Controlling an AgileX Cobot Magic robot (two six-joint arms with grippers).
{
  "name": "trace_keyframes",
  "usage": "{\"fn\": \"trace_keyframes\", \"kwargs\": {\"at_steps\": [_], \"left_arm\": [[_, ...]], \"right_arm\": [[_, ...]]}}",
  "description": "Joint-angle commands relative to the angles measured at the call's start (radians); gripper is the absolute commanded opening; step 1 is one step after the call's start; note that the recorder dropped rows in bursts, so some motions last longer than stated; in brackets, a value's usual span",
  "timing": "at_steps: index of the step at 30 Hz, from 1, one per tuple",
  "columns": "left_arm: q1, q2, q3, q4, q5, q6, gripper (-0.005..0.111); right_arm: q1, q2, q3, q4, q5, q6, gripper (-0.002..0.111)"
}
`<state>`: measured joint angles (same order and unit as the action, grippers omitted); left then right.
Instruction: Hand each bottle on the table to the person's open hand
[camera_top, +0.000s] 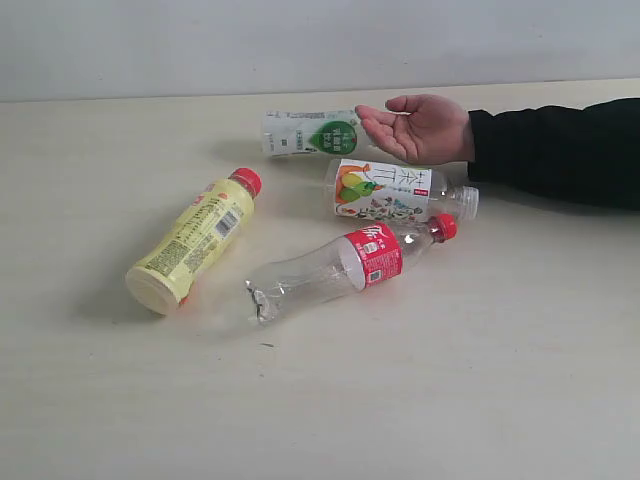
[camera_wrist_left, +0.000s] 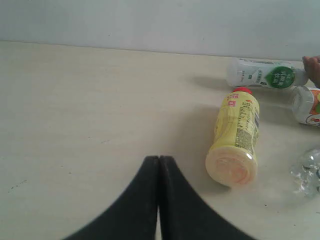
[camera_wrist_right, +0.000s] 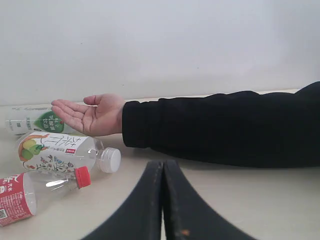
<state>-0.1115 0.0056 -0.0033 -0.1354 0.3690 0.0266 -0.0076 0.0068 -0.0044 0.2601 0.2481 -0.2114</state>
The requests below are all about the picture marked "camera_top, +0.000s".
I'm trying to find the person's open right hand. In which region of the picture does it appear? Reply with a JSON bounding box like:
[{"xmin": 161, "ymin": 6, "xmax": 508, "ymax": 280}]
[{"xmin": 355, "ymin": 94, "xmax": 475, "ymax": 166}]

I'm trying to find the clear tea bottle fruit label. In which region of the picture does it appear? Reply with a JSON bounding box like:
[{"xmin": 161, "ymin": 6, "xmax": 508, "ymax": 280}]
[{"xmin": 325, "ymin": 159, "xmax": 479, "ymax": 223}]

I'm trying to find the clear cola bottle red label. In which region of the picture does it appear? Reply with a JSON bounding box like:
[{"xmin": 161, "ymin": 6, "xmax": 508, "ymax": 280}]
[{"xmin": 245, "ymin": 213, "xmax": 457, "ymax": 324}]

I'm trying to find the white green label bottle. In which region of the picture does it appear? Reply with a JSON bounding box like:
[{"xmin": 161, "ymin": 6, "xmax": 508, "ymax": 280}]
[{"xmin": 261, "ymin": 110, "xmax": 374, "ymax": 158}]

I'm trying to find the yellow milk drink bottle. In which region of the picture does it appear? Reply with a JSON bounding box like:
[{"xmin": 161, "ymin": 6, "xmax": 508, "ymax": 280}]
[{"xmin": 125, "ymin": 168, "xmax": 262, "ymax": 316}]

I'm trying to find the black sleeved right forearm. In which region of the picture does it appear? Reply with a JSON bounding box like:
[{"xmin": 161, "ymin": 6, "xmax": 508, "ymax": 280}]
[{"xmin": 468, "ymin": 98, "xmax": 639, "ymax": 211}]

